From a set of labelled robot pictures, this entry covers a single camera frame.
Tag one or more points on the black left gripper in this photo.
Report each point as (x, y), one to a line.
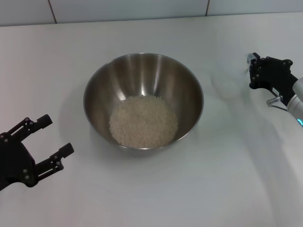
(14, 160)

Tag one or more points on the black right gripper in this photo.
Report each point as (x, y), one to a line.
(274, 76)

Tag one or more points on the transparent plastic cup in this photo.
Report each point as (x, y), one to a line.
(227, 88)

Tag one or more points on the stainless steel mixing bowl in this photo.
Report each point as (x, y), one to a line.
(106, 82)

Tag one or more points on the white rice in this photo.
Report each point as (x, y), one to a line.
(142, 123)

